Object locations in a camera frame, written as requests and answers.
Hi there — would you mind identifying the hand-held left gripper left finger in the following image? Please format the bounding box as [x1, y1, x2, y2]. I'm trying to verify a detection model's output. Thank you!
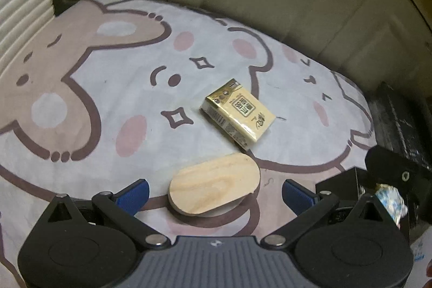
[25, 178, 171, 248]

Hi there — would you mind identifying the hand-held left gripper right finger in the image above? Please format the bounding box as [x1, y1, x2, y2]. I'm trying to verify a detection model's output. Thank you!
[261, 178, 404, 248]

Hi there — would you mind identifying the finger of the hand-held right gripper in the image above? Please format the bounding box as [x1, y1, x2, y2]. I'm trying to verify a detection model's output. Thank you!
[365, 145, 432, 197]

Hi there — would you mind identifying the blue floral pouch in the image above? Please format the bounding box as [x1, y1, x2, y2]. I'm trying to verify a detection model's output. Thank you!
[373, 183, 409, 229]

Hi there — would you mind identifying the black box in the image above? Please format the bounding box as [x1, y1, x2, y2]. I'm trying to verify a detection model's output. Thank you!
[315, 167, 410, 239]

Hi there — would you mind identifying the oval wooden board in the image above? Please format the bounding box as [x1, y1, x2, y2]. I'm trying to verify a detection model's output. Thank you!
[169, 153, 261, 217]

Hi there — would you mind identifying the black bubble-wrapped package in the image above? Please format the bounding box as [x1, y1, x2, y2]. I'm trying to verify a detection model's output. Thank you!
[366, 82, 432, 170]

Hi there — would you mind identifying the yellow tissue packet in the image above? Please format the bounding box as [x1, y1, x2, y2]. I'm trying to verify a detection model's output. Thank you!
[199, 79, 276, 151]

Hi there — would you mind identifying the bear printed blanket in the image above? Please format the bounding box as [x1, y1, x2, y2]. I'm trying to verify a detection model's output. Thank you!
[0, 0, 410, 288]

